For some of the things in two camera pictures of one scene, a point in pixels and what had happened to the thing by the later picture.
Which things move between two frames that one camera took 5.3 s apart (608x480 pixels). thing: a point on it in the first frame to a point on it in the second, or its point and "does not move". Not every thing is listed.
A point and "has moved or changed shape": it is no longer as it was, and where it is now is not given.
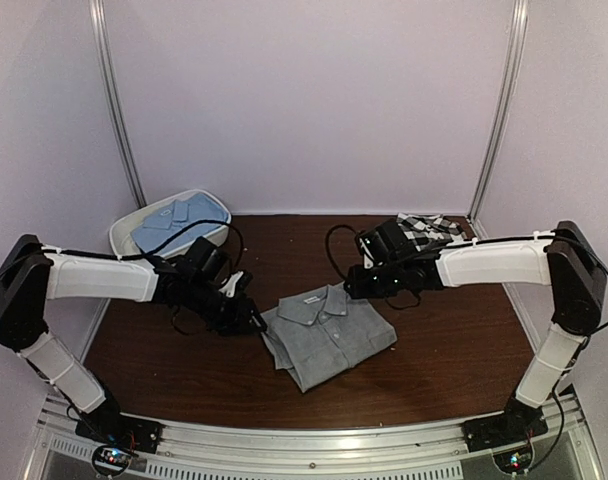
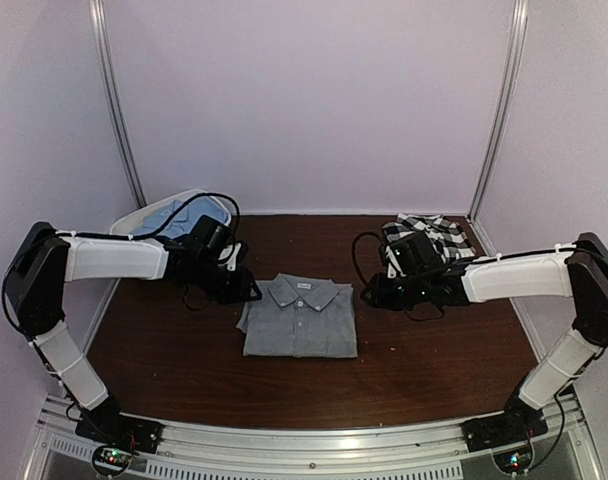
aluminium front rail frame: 433,451 does not move
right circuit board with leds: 514,462 does not move
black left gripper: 237,322 to 240,290
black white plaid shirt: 432,231 does not move
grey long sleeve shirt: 317,335 has moved or changed shape
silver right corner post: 518,17 does not move
